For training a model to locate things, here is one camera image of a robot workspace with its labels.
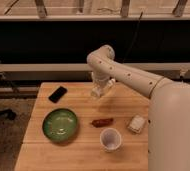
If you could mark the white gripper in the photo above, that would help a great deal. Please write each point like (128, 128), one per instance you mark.
(101, 79)

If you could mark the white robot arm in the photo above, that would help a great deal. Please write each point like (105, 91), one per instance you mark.
(169, 110)

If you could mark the green ceramic bowl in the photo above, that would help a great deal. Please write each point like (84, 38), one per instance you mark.
(60, 125)

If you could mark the black smartphone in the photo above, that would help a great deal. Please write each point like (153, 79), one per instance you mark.
(57, 94)

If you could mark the brown sausage toy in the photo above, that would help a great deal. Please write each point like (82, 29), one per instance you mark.
(102, 122)

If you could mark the white wrapped packet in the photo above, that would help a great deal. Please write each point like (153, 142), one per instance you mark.
(136, 124)

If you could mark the black office chair base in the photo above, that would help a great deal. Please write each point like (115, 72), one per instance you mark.
(10, 114)

